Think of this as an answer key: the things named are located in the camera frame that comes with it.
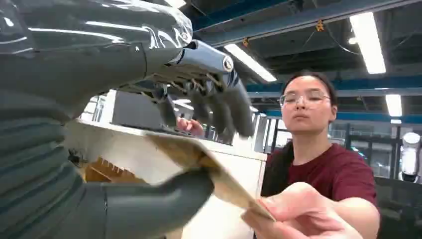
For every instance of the ribbed grey left arm sleeve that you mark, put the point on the ribbed grey left arm sleeve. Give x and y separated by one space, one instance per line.
33 171

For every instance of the wooden card box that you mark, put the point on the wooden card box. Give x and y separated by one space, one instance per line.
108 173

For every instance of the clear glasses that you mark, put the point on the clear glasses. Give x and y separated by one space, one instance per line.
313 98

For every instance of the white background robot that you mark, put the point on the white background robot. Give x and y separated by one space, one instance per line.
410 158

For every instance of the person's right hand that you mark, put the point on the person's right hand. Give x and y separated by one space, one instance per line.
191 127

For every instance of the long ceiling light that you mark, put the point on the long ceiling light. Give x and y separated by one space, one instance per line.
250 62
367 43
394 105

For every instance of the person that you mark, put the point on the person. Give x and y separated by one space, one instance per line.
329 168

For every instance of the tan card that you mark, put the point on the tan card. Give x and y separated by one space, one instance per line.
230 188

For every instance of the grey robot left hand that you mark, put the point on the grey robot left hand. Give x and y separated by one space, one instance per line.
82 66

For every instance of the black chair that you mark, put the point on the black chair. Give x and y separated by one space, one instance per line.
402 207

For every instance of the person's left hand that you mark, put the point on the person's left hand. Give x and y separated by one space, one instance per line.
296 214

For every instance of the dark grey monitor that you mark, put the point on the dark grey monitor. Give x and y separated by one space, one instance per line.
138 112

